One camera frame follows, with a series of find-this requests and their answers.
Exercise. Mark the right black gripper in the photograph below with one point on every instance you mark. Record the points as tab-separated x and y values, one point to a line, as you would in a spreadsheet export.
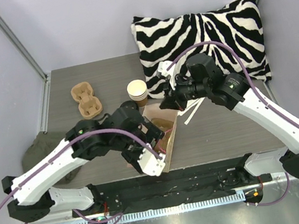
174	96

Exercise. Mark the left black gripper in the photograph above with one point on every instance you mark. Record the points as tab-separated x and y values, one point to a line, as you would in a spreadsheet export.
151	131

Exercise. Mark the pink paper gift bag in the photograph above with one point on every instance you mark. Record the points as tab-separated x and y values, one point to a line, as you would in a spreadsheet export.
150	151

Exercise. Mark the black plastic cup lid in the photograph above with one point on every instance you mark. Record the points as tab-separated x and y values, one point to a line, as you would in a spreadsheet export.
130	104

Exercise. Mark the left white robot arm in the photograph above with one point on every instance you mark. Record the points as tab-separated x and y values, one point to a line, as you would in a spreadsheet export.
126	131

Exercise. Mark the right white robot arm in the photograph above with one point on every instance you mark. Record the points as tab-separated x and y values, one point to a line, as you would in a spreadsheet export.
233	91

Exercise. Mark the stack of paper cups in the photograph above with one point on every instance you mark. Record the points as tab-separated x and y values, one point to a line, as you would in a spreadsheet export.
137	91

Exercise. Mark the white wrapped straw long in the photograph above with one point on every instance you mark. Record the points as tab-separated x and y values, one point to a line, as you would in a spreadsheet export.
194	111

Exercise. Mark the zebra print pillow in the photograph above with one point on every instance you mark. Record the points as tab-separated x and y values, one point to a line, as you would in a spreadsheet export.
237	25

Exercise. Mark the brown pulp cup carrier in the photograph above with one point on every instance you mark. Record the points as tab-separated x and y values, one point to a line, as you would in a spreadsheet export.
89	105

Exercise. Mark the olive green cloth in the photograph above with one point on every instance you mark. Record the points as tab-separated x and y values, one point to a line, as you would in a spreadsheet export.
43	145

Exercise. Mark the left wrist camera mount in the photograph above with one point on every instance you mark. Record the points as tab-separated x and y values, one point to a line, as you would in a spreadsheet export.
150	165

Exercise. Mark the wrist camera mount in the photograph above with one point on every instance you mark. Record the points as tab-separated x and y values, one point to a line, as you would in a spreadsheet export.
166	70
150	165

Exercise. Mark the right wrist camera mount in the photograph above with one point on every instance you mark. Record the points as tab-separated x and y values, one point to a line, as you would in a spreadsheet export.
166	70

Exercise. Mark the white slotted cable duct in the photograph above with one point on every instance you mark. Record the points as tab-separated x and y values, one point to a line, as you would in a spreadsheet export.
141	216

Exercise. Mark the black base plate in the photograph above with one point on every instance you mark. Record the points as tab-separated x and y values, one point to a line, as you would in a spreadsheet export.
186	185

